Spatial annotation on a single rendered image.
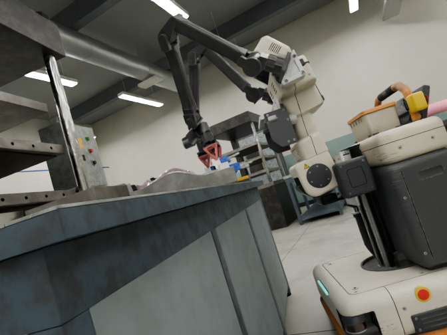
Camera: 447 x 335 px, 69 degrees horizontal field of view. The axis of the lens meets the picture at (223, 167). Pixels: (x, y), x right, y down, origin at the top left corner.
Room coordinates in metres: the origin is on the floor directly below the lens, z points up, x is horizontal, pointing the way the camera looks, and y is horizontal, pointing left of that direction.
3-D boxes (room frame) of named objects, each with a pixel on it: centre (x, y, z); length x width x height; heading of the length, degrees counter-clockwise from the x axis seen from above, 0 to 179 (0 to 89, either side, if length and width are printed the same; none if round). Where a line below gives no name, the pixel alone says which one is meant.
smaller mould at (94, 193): (0.83, 0.38, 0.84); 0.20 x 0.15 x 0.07; 78
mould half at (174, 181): (1.26, 0.23, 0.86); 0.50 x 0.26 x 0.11; 95
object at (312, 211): (5.86, -1.54, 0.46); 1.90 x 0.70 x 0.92; 157
